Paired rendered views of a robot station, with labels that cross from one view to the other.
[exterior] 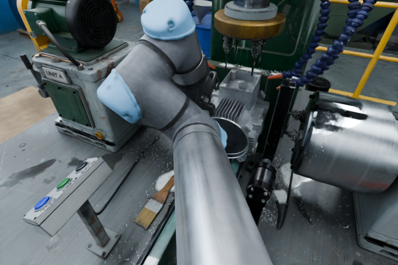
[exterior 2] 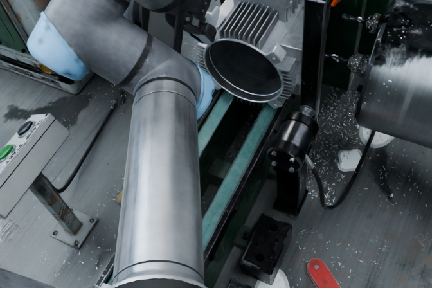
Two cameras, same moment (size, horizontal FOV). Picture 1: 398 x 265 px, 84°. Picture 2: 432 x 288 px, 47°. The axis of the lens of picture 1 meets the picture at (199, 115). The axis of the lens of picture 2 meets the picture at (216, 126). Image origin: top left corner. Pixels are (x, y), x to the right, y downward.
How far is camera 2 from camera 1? 0.26 m
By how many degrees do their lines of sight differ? 18
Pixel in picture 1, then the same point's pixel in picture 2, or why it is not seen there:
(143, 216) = not seen: hidden behind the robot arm
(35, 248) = not seen: outside the picture
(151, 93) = (96, 43)
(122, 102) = (59, 60)
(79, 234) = (39, 218)
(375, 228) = not seen: outside the picture
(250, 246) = (173, 214)
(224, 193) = (164, 169)
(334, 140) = (406, 76)
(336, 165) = (409, 114)
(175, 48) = not seen: outside the picture
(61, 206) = (9, 182)
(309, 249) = (378, 236)
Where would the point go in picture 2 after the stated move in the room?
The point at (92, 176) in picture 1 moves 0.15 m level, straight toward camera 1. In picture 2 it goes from (42, 141) to (83, 209)
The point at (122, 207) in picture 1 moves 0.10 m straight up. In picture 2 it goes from (96, 181) to (81, 156)
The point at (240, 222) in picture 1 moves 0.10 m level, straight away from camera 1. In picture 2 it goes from (171, 195) to (215, 108)
